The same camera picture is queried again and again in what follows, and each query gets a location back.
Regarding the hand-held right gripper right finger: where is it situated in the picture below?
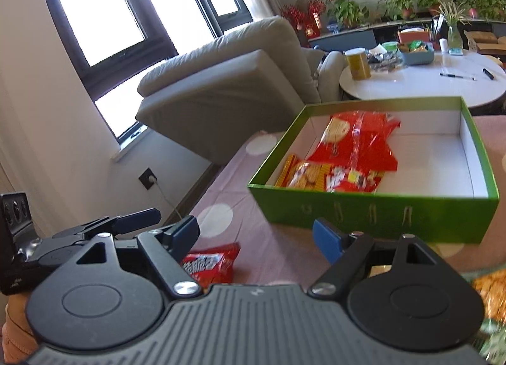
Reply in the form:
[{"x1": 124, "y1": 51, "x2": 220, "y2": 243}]
[{"x1": 309, "y1": 219, "x2": 437, "y2": 298}]

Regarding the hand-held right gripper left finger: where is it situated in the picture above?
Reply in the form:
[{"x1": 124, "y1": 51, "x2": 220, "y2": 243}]
[{"x1": 75, "y1": 215, "x2": 202, "y2": 298}]

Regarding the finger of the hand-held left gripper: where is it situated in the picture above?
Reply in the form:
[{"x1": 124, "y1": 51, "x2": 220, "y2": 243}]
[{"x1": 51, "y1": 209, "x2": 161, "y2": 245}]

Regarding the red snack packet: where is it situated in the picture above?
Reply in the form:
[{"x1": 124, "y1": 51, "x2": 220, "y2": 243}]
[{"x1": 181, "y1": 242, "x2": 242, "y2": 291}]

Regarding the red candy packet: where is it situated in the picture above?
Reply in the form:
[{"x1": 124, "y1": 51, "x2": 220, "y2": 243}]
[{"x1": 326, "y1": 165, "x2": 386, "y2": 194}]

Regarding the orange biscuit packet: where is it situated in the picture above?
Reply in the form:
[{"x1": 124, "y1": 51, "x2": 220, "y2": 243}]
[{"x1": 275, "y1": 153, "x2": 330, "y2": 192}]

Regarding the green cardboard box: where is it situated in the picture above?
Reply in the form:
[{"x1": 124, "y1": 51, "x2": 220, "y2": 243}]
[{"x1": 248, "y1": 96, "x2": 501, "y2": 245}]

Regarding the large red snack bag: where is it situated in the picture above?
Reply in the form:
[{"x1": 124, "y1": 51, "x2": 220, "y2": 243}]
[{"x1": 307, "y1": 111, "x2": 402, "y2": 172}]

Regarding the golden crackers packet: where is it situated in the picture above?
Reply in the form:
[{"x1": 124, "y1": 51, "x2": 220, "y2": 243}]
[{"x1": 470, "y1": 272, "x2": 506, "y2": 365}]

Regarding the person's left hand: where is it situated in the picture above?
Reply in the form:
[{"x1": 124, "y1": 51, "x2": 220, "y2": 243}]
[{"x1": 2, "y1": 292, "x2": 40, "y2": 365}]

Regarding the pink dotted tablecloth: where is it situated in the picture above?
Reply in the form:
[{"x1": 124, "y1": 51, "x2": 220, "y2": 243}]
[{"x1": 189, "y1": 114, "x2": 506, "y2": 365}]

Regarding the beige sofa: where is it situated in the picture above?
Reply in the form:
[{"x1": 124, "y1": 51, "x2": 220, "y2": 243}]
[{"x1": 135, "y1": 16, "x2": 349, "y2": 164}]

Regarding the yellow canister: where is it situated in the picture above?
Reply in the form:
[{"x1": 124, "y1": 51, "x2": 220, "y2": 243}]
[{"x1": 345, "y1": 48, "x2": 372, "y2": 81}]

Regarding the round white table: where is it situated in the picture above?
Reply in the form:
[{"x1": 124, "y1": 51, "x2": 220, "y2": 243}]
[{"x1": 339, "y1": 49, "x2": 506, "y2": 114}]

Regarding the pile of small packets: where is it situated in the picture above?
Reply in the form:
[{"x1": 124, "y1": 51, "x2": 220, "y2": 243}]
[{"x1": 367, "y1": 49, "x2": 404, "y2": 73}]

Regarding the dark television cabinet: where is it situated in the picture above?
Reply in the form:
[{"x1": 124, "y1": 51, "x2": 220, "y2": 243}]
[{"x1": 308, "y1": 19, "x2": 506, "y2": 51}]

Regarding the teal basket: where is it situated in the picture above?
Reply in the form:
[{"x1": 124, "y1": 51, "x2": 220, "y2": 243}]
[{"x1": 399, "y1": 43, "x2": 435, "y2": 66}]

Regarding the orange box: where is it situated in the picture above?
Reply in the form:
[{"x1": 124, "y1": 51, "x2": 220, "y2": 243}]
[{"x1": 397, "y1": 29, "x2": 431, "y2": 45}]

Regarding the red flower decoration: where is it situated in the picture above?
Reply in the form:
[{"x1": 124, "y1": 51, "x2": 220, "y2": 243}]
[{"x1": 281, "y1": 0, "x2": 329, "y2": 37}]

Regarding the green potted plant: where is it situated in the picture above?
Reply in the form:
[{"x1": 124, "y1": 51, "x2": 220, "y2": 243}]
[
  {"x1": 459, "y1": 0, "x2": 506, "y2": 22},
  {"x1": 326, "y1": 0, "x2": 369, "y2": 28},
  {"x1": 385, "y1": 0, "x2": 443, "y2": 20}
]

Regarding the glass vase with plant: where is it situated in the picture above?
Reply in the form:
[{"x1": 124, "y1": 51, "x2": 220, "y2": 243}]
[{"x1": 438, "y1": 1, "x2": 466, "y2": 49}]

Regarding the open cardboard box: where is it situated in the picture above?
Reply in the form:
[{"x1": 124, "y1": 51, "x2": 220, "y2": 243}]
[{"x1": 464, "y1": 31, "x2": 506, "y2": 55}]

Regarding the white cable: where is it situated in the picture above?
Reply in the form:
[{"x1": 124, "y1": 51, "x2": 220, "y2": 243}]
[{"x1": 155, "y1": 180, "x2": 187, "y2": 224}]

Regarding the black wall socket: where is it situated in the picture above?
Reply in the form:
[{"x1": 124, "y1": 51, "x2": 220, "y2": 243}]
[{"x1": 138, "y1": 167, "x2": 158, "y2": 190}]

